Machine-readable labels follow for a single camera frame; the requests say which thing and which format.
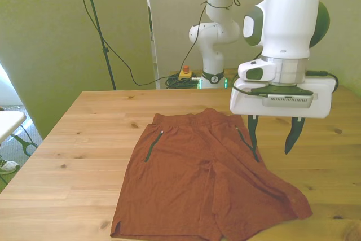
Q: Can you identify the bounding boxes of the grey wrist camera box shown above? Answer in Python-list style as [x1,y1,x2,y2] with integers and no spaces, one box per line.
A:
[250,86,319,109]

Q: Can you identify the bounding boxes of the black camera stand pole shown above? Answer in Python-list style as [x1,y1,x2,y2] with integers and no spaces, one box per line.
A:
[80,0,117,91]

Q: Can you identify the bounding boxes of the white sneaker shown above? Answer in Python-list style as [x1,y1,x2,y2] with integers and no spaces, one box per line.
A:
[0,156,21,176]

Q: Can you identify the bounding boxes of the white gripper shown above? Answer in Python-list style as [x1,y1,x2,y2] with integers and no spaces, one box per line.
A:
[229,78,337,155]

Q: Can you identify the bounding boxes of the coiled black cable bundle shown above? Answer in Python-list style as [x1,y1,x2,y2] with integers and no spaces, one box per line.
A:
[164,72,204,90]

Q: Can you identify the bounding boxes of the black cable from stand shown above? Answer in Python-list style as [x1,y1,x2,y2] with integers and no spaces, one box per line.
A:
[71,0,181,87]

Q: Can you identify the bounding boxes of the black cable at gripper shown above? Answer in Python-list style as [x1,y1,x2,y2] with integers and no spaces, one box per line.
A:
[305,69,340,93]

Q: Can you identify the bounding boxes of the yellow emergency stop button box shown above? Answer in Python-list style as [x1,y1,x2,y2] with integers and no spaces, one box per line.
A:
[178,65,193,81]

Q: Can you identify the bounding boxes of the rust red shorts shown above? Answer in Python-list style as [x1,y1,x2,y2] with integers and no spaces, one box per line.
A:
[109,108,314,241]

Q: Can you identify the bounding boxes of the white upright panel edge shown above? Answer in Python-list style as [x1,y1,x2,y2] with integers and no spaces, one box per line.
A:
[143,0,161,90]

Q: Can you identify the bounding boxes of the white folding side table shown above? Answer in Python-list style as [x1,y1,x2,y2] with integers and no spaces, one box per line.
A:
[0,110,39,157]

